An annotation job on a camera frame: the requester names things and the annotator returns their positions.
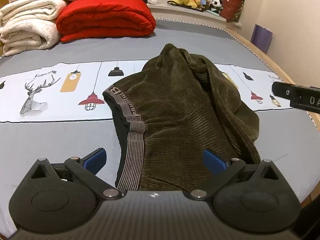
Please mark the white window ledge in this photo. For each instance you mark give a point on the white window ledge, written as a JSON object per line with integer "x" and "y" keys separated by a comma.
{"x": 190, "y": 16}

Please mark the panda plush toy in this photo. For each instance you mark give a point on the panda plush toy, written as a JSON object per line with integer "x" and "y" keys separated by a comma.
{"x": 216, "y": 4}

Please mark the red patterned cushion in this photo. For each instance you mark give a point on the red patterned cushion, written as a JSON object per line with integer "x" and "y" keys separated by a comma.
{"x": 232, "y": 6}

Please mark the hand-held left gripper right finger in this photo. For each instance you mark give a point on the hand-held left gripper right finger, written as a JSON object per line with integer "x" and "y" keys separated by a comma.
{"x": 212, "y": 163}

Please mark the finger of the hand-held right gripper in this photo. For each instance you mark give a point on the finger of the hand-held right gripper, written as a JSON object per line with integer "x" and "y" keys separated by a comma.
{"x": 300, "y": 98}

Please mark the red folded quilt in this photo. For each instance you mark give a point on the red folded quilt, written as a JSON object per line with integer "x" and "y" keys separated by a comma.
{"x": 105, "y": 17}

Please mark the purple box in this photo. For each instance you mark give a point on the purple box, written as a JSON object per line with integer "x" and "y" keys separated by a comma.
{"x": 261, "y": 38}

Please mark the wooden bed frame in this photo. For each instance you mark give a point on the wooden bed frame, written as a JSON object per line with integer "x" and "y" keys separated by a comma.
{"x": 277, "y": 67}

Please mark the white folded quilt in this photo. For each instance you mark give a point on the white folded quilt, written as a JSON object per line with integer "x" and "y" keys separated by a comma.
{"x": 27, "y": 22}

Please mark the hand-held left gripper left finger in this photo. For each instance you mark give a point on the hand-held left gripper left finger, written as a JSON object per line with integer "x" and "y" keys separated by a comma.
{"x": 96, "y": 160}

